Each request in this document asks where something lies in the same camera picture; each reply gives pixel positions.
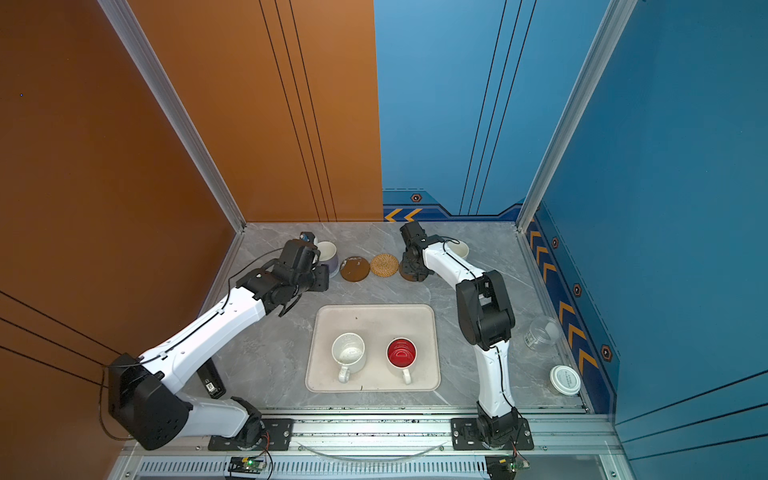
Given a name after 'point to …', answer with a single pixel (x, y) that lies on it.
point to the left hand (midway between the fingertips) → (322, 267)
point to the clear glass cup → (543, 334)
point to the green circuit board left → (248, 465)
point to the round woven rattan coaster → (384, 265)
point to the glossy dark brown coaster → (354, 269)
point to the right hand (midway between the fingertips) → (415, 267)
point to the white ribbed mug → (348, 350)
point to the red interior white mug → (401, 352)
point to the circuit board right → (504, 467)
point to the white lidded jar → (565, 379)
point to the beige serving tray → (377, 325)
